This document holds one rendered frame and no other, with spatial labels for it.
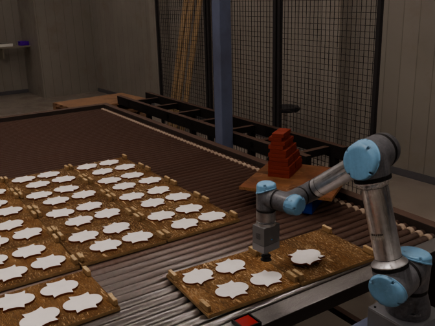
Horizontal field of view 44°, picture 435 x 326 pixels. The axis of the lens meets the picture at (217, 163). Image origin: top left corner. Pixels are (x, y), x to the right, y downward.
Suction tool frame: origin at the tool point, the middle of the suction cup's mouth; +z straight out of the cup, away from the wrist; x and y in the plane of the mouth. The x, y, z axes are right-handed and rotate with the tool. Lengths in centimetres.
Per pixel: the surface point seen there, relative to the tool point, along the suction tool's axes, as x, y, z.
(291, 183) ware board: -51, -70, -1
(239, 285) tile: -2.7, 11.8, 8.1
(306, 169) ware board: -62, -95, -1
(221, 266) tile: -19.3, 6.6, 8.1
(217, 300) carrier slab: -1.3, 24.1, 8.9
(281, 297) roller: 10.7, 2.6, 11.0
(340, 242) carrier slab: -1.0, -48.0, 8.9
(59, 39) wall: -1005, -371, -20
